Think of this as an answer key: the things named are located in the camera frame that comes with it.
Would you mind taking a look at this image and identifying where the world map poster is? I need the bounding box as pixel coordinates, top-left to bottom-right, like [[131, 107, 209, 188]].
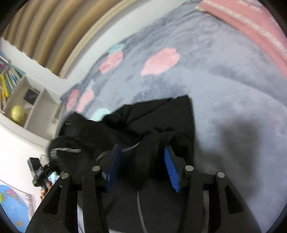
[[0, 180, 35, 232]]

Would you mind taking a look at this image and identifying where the pink pillow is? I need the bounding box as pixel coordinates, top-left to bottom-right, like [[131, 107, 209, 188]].
[[196, 0, 286, 75]]

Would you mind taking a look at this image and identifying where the white bookshelf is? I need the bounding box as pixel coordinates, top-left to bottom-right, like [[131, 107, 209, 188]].
[[1, 38, 69, 148]]

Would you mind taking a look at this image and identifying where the grey blanket with pink clouds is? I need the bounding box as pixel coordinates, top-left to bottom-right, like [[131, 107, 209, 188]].
[[61, 1, 286, 232]]

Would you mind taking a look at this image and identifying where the black jacket with grey piping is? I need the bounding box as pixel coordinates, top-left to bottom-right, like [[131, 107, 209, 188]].
[[48, 96, 195, 232]]

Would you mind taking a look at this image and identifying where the row of colourful books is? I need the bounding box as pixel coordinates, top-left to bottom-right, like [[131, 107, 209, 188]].
[[0, 51, 26, 113]]

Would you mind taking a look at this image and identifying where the yellow globe ball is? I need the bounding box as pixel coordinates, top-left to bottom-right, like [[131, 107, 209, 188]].
[[11, 105, 26, 124]]

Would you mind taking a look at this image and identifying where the person's left hand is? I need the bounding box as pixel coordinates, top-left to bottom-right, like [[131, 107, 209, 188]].
[[40, 181, 53, 200]]

